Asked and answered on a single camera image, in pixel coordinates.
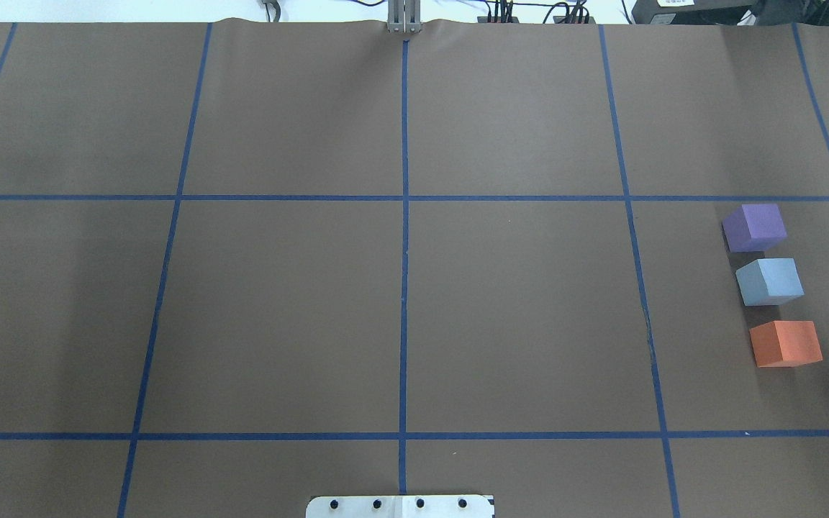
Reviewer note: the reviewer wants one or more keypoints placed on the light blue foam block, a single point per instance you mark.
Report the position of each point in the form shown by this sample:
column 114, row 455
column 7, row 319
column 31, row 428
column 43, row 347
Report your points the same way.
column 769, row 282

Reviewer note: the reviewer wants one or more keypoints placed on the purple foam block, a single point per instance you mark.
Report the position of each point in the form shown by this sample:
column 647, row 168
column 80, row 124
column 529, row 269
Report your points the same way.
column 754, row 228

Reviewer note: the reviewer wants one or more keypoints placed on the orange foam block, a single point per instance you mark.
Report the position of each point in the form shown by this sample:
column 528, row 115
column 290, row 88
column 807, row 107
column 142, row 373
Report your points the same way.
column 785, row 344

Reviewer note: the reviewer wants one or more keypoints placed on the black device on back edge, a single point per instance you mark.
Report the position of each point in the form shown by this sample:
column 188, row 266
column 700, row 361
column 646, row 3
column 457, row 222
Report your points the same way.
column 763, row 13

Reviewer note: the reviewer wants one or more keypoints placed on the brown paper table mat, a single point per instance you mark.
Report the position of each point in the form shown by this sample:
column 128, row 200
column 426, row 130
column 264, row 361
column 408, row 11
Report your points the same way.
column 244, row 265

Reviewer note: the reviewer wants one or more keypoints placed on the black and red cable plugs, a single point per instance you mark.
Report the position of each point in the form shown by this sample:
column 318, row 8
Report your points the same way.
column 543, row 12

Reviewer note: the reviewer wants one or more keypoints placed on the grey metal clamp bracket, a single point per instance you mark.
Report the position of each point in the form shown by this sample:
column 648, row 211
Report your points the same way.
column 404, row 16

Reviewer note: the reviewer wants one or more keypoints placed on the white metal base plate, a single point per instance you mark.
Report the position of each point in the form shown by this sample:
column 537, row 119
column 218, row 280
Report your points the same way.
column 441, row 505

